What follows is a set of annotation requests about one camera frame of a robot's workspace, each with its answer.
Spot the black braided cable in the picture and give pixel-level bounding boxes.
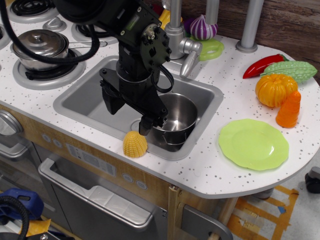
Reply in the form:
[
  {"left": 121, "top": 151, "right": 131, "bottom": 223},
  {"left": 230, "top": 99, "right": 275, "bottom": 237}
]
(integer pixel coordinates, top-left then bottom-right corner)
[{"left": 0, "top": 0, "right": 101, "bottom": 66}]

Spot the yellow toy corn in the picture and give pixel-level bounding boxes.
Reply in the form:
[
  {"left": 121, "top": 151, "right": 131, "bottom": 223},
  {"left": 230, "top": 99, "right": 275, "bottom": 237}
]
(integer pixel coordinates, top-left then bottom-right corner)
[{"left": 122, "top": 131, "right": 148, "bottom": 158}]

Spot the red toy chili pepper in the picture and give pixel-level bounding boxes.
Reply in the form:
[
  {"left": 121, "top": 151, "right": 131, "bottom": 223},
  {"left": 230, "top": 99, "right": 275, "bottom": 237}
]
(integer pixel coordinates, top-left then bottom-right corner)
[{"left": 242, "top": 54, "right": 289, "bottom": 79}]

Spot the orange toy carrot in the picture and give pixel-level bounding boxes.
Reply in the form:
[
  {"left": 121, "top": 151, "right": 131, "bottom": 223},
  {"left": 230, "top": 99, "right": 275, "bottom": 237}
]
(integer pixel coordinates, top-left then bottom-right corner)
[{"left": 275, "top": 91, "right": 302, "bottom": 128}]

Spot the steel pot in sink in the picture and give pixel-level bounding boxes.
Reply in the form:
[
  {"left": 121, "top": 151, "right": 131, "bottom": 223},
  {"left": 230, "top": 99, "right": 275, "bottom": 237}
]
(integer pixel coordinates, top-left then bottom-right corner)
[{"left": 147, "top": 93, "right": 198, "bottom": 152}]

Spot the grey toy sink basin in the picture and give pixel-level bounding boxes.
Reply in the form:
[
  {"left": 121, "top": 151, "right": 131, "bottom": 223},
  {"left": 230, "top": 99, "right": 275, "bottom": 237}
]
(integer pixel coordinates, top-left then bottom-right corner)
[{"left": 53, "top": 56, "right": 223, "bottom": 160}]

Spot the light green plastic plate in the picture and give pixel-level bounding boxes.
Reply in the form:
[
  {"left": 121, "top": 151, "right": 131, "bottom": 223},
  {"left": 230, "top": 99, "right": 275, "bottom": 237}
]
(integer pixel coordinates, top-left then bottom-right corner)
[{"left": 218, "top": 119, "right": 290, "bottom": 171}]

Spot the grey support pole right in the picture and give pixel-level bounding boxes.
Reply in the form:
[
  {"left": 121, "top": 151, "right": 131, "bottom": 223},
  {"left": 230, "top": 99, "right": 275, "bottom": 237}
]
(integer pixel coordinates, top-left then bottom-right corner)
[{"left": 235, "top": 0, "right": 264, "bottom": 54}]

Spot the orange toy pumpkin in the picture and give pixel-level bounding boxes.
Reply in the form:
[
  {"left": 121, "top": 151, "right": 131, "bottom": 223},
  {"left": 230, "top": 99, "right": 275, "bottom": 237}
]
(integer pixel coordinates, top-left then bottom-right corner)
[{"left": 255, "top": 73, "right": 298, "bottom": 108}]

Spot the grey stove knob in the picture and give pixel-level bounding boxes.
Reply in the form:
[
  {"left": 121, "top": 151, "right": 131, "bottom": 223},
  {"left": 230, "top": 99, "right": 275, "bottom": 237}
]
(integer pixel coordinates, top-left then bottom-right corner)
[{"left": 42, "top": 16, "right": 67, "bottom": 33}]

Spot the light green toy slice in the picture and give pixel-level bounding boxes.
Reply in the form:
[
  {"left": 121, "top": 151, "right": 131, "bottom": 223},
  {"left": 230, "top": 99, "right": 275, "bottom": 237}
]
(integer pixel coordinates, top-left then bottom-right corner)
[{"left": 190, "top": 37, "right": 225, "bottom": 62}]

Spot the grey support pole middle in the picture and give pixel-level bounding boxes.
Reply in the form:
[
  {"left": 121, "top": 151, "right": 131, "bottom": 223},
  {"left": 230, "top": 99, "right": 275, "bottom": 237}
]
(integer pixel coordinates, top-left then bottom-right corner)
[{"left": 205, "top": 0, "right": 220, "bottom": 25}]

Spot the blue clamp tool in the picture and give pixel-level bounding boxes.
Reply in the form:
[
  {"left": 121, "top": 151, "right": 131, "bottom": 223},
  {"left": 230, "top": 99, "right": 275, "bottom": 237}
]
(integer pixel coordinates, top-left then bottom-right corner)
[{"left": 0, "top": 188, "right": 44, "bottom": 225}]

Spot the purple white toy onion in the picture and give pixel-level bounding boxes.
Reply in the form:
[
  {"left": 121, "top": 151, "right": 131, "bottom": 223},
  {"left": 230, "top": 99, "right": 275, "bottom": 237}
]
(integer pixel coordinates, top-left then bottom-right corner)
[{"left": 190, "top": 14, "right": 218, "bottom": 40}]

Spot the front grey stove burner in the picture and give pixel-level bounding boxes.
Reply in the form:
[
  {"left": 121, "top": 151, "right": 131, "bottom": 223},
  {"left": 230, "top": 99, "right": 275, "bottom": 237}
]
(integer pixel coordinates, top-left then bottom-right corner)
[{"left": 12, "top": 61, "right": 86, "bottom": 90}]

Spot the yellow toy bell pepper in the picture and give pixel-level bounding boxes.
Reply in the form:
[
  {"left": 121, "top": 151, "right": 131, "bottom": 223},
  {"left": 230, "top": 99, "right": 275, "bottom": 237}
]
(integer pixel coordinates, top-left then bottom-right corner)
[{"left": 159, "top": 9, "right": 177, "bottom": 30}]

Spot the lidded steel saucepan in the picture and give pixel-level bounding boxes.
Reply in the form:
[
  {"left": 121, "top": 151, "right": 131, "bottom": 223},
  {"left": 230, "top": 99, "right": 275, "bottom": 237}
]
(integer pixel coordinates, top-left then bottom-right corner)
[{"left": 12, "top": 29, "right": 108, "bottom": 72}]

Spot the silver oven door left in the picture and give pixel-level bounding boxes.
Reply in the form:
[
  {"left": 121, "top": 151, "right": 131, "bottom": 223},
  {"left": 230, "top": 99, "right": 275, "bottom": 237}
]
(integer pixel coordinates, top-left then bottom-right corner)
[{"left": 0, "top": 109, "right": 56, "bottom": 213}]

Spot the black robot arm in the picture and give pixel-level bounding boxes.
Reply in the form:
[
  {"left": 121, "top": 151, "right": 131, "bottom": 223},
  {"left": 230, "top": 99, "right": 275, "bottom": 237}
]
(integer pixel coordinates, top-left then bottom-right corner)
[{"left": 54, "top": 0, "right": 173, "bottom": 136}]

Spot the grey support pole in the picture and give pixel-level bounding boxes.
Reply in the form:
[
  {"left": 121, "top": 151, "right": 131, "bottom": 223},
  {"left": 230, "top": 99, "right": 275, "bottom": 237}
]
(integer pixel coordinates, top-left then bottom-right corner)
[
  {"left": 235, "top": 0, "right": 264, "bottom": 54},
  {"left": 205, "top": 0, "right": 220, "bottom": 25}
]

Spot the silver dishwasher door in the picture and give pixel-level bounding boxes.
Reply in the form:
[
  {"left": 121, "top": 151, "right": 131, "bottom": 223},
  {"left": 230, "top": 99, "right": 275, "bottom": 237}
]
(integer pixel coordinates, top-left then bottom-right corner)
[{"left": 38, "top": 158, "right": 167, "bottom": 240}]

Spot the back left stove burner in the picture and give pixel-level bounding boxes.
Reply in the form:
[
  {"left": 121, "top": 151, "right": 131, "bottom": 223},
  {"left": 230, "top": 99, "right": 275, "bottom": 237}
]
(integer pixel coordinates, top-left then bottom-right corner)
[{"left": 7, "top": 0, "right": 59, "bottom": 24}]

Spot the green toy bitter gourd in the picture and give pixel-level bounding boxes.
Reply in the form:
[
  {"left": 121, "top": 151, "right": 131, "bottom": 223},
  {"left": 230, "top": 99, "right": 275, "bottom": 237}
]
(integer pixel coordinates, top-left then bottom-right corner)
[{"left": 260, "top": 61, "right": 318, "bottom": 84}]

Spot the silver toy faucet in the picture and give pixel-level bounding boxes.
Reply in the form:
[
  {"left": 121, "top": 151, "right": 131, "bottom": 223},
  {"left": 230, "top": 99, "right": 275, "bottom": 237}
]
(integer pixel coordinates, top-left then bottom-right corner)
[{"left": 161, "top": 0, "right": 203, "bottom": 78}]

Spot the black caster wheel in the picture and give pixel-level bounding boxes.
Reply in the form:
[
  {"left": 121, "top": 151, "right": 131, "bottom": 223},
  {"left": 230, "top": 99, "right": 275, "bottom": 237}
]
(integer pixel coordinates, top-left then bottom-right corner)
[{"left": 304, "top": 166, "right": 320, "bottom": 194}]

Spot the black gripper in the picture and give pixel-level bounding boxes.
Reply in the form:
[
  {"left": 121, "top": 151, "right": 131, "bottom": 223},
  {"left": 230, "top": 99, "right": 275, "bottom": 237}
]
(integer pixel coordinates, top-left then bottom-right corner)
[{"left": 99, "top": 62, "right": 168, "bottom": 136}]

